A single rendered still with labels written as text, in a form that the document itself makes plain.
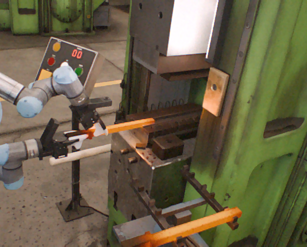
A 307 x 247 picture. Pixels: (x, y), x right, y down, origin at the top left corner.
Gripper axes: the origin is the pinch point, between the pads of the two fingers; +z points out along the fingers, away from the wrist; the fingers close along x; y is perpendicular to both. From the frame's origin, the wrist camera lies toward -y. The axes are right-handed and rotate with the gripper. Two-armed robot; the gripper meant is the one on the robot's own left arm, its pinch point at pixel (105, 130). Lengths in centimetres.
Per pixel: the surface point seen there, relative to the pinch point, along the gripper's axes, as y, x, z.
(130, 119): -14.4, -8.6, 10.9
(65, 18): -101, -461, 134
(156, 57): -32.0, 6.3, -20.4
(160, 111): -30.6, -9.6, 19.7
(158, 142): -15.2, 14.4, 11.1
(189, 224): 2, 63, -4
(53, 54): -6, -65, -11
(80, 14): -128, -461, 143
